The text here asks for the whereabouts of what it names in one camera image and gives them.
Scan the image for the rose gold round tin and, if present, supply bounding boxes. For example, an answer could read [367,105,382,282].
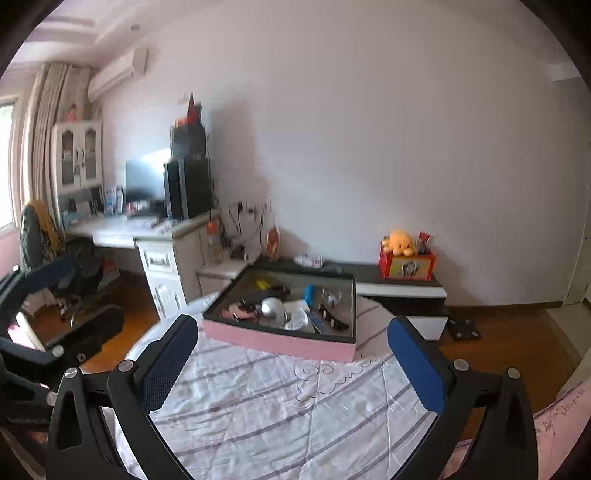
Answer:
[221,305,256,321]

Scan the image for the black hair clip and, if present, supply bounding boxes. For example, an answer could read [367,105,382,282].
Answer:
[318,303,349,332]

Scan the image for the white cloud figurine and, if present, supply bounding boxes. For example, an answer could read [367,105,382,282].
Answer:
[260,298,287,324]

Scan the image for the blue patterned long box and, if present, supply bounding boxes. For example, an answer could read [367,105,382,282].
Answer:
[308,312,331,335]

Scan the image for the black hair brush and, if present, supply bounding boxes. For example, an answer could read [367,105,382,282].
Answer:
[243,285,290,304]

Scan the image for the blue highlighter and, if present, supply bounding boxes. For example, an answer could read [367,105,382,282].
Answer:
[304,284,317,309]

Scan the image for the pink bed cover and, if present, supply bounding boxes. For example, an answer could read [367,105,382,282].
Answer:
[443,382,590,480]

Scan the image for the office chair with clothes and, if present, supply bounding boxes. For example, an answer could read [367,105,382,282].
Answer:
[19,200,105,326]

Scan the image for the striped white quilt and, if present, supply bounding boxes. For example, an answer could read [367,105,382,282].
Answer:
[150,298,436,479]

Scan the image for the black floor scale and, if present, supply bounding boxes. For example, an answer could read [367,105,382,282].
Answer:
[447,318,481,341]

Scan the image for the white desk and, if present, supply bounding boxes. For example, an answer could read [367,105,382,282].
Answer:
[65,209,219,319]

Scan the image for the white glass-door cabinet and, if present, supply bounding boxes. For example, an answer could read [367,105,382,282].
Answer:
[51,120,103,196]

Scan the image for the white nightstand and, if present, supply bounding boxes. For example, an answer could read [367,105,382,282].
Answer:
[197,250,260,296]

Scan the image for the black computer monitor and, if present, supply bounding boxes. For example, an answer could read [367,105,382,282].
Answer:
[124,149,170,202]

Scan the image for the doll on cabinet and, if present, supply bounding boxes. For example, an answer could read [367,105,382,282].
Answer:
[66,104,78,122]

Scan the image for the orange cap bottle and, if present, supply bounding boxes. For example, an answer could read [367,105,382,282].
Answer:
[206,220,222,263]

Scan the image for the black computer tower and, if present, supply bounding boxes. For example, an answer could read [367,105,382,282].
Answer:
[163,155,212,220]

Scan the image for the red toy crate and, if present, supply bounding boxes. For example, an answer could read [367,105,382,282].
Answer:
[378,249,438,281]

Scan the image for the beige curtain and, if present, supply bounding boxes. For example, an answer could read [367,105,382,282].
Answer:
[18,62,91,209]

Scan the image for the black box on tower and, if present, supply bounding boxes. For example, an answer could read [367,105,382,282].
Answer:
[170,123,206,158]

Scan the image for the orange snack bag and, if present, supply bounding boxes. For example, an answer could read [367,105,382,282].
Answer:
[266,226,280,261]

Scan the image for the pink and green box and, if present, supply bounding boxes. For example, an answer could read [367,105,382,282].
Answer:
[204,265,358,362]

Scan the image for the yellow octopus plush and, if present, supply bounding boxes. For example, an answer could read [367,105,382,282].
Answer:
[382,230,415,257]

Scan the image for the red triangular flag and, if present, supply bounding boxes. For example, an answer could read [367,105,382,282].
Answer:
[174,94,201,127]

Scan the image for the white air conditioner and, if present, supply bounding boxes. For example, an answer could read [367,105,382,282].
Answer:
[87,48,148,103]

